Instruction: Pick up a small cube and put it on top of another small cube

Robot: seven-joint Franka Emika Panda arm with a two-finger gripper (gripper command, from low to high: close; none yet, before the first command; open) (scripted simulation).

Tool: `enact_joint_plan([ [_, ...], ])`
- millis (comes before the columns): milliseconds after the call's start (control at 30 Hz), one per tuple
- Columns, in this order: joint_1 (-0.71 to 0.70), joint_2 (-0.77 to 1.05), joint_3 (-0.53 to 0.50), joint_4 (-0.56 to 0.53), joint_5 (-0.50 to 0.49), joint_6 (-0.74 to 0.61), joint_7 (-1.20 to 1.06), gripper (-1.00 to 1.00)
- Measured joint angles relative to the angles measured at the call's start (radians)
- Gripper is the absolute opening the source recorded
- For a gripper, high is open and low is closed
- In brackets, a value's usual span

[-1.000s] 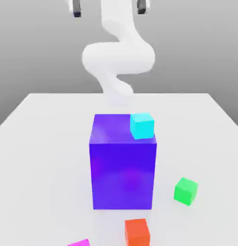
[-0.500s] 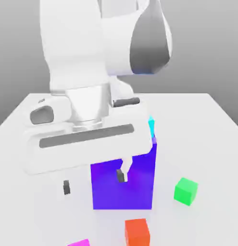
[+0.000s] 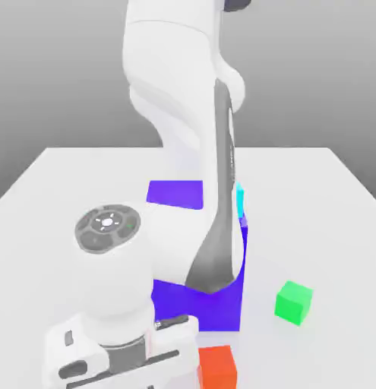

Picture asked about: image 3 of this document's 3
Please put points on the small red cube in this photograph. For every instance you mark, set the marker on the small red cube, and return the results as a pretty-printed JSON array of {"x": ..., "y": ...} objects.
[{"x": 218, "y": 367}]

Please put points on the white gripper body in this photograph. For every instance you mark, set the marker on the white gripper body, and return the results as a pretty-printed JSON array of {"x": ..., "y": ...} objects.
[{"x": 172, "y": 370}]

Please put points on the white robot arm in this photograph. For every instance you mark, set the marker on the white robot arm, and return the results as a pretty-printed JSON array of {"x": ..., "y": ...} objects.
[{"x": 169, "y": 91}]

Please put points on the small cyan cube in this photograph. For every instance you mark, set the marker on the small cyan cube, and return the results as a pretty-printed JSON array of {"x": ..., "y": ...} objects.
[{"x": 240, "y": 197}]

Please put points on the small green cube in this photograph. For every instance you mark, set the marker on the small green cube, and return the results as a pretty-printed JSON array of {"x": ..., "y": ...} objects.
[{"x": 292, "y": 304}]

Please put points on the large blue box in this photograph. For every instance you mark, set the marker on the large blue box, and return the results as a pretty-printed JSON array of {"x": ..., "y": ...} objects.
[{"x": 206, "y": 310}]

